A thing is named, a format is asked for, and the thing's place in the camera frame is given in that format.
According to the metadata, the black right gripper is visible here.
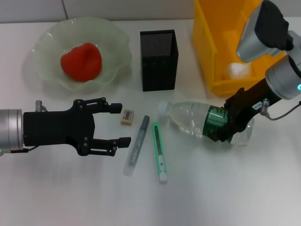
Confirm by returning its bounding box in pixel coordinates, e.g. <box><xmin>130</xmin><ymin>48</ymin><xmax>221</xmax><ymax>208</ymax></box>
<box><xmin>211</xmin><ymin>79</ymin><xmax>281</xmax><ymax>144</ymax></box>

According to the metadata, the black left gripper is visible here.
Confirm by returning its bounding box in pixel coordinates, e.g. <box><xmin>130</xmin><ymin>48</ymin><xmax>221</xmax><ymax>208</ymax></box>
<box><xmin>23</xmin><ymin>97</ymin><xmax>131</xmax><ymax>158</ymax></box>

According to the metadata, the clear green-label water bottle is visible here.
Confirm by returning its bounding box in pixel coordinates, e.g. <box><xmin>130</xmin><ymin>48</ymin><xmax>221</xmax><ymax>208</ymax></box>
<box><xmin>158</xmin><ymin>100</ymin><xmax>255</xmax><ymax>146</ymax></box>

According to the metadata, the white paper ball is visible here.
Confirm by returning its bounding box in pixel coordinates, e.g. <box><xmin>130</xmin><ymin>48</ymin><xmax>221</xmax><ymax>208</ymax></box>
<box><xmin>223</xmin><ymin>62</ymin><xmax>253</xmax><ymax>80</ymax></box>

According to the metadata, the orange fruit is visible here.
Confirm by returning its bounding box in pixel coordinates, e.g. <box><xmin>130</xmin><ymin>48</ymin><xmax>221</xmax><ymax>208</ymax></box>
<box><xmin>60</xmin><ymin>42</ymin><xmax>103</xmax><ymax>82</ymax></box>

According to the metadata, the beige eraser with barcode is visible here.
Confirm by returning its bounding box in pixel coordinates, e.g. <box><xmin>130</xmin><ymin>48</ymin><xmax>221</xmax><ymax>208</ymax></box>
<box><xmin>120</xmin><ymin>108</ymin><xmax>136</xmax><ymax>126</ymax></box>

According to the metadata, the grey marker pen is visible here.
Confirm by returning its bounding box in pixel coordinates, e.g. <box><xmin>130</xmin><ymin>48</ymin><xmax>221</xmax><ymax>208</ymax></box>
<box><xmin>122</xmin><ymin>115</ymin><xmax>151</xmax><ymax>177</ymax></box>

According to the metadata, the green utility knife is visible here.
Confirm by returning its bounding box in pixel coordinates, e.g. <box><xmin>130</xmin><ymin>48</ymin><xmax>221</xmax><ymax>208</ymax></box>
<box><xmin>151</xmin><ymin>121</ymin><xmax>169</xmax><ymax>184</ymax></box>

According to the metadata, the black mesh pen holder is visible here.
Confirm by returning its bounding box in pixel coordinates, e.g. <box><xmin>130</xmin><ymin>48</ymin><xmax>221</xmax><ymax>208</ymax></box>
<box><xmin>140</xmin><ymin>29</ymin><xmax>179</xmax><ymax>92</ymax></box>

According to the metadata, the pale green glass fruit plate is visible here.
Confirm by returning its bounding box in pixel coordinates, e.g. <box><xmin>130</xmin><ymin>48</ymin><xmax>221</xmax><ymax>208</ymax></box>
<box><xmin>32</xmin><ymin>18</ymin><xmax>132</xmax><ymax>94</ymax></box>

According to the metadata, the yellow plastic bin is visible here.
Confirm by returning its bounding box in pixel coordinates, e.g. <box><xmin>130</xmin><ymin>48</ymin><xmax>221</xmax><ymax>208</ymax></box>
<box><xmin>192</xmin><ymin>0</ymin><xmax>286</xmax><ymax>97</ymax></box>

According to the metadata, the grey right arm cable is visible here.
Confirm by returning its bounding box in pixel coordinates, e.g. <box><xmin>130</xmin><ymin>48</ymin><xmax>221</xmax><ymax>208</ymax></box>
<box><xmin>268</xmin><ymin>100</ymin><xmax>301</xmax><ymax>121</ymax></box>

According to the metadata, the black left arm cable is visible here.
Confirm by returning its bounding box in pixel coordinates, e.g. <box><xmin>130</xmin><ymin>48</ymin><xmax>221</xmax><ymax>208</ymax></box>
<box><xmin>10</xmin><ymin>145</ymin><xmax>38</xmax><ymax>154</ymax></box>

